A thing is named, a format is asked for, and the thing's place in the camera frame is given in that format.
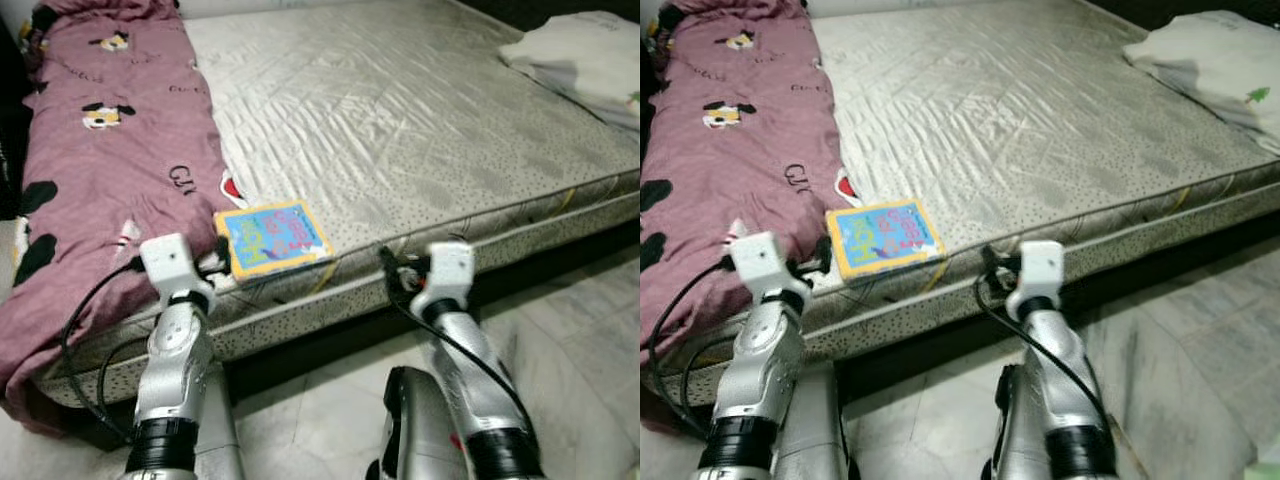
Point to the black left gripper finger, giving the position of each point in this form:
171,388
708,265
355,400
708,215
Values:
223,252
824,252

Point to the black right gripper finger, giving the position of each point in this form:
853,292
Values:
388,264
987,263

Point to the white pillow with black lettering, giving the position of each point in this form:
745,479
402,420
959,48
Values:
1220,70
590,60

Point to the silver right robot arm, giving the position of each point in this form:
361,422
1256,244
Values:
1060,390
480,390

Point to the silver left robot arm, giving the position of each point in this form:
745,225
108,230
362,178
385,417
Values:
755,380
175,380

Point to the blue yellow children's book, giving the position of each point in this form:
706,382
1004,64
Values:
275,240
885,240

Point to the purple cartoon print blanket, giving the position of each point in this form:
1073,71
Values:
730,150
110,200

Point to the grey patterned quilted mattress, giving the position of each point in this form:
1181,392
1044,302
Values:
1020,120
400,120

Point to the silver right robot leg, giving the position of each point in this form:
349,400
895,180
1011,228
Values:
1015,430
415,430

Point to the silver robot leg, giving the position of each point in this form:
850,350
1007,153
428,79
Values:
815,430
1015,430
415,430
220,430

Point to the silver left robot leg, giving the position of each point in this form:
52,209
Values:
815,430
220,430

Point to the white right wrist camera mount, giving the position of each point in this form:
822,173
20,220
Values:
448,270
1040,268

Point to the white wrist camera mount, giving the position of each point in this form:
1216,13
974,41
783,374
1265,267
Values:
170,262
1040,268
760,262
448,270

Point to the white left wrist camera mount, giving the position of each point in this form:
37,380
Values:
760,262
170,262

